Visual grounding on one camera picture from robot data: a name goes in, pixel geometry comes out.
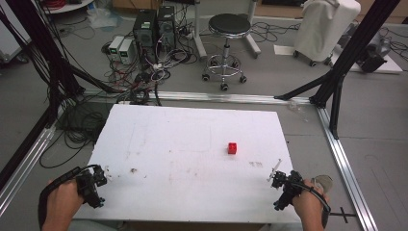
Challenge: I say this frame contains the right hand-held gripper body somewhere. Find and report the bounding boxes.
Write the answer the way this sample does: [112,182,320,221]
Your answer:
[283,169,305,202]

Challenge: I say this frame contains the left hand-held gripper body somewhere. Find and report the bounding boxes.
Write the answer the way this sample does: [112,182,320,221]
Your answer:
[76,170,98,201]

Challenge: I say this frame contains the person's right hand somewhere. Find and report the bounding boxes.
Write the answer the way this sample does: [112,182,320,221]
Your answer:
[292,178,330,231]

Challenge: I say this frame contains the person's left hand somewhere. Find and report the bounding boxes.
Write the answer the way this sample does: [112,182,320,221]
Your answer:
[41,178,86,231]

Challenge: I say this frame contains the grey round pad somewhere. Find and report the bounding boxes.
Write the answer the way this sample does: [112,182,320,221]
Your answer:
[310,174,335,194]

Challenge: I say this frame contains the white power supply unit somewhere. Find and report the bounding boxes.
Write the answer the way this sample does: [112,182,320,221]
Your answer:
[117,38,135,65]
[108,35,126,62]

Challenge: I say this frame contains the black computer tower green label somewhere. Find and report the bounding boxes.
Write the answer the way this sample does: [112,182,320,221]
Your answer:
[132,9,159,64]

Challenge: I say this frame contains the dark grey machine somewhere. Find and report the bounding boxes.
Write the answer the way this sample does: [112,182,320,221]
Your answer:
[358,31,393,74]

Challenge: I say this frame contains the white flat board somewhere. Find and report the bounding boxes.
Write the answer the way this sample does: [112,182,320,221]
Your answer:
[329,47,404,75]

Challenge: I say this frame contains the clear plastic bag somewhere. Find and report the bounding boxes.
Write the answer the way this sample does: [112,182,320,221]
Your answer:
[86,7,124,31]

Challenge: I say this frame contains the white covered cart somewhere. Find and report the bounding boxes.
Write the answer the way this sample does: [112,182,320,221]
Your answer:
[293,0,362,67]

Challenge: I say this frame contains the black round stool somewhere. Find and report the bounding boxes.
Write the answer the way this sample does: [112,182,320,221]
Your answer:
[201,13,253,92]

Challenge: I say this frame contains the white round table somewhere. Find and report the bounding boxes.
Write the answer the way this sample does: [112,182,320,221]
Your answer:
[40,0,96,15]

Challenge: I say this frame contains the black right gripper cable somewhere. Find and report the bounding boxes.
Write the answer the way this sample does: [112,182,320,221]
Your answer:
[296,181,332,229]

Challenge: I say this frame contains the black cable bundle on floor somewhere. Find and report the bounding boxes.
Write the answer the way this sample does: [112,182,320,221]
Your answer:
[38,99,112,170]

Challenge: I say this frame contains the long aluminium floor rail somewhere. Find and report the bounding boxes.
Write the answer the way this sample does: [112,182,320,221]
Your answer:
[80,90,313,106]

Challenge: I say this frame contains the tangle of computer cables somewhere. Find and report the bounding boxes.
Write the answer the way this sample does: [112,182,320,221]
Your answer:
[100,32,196,107]

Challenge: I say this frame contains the black frame post with cables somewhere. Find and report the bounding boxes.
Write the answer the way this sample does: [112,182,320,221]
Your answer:
[4,0,123,97]

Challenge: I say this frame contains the black frame post with braces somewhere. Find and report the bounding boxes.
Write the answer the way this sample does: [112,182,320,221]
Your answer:
[273,0,401,141]

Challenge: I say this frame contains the black loose floor cable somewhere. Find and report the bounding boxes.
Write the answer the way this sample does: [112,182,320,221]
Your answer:
[249,20,302,44]

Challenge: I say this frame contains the white desk frame legs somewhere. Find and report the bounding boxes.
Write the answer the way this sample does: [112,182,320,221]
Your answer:
[191,0,263,61]

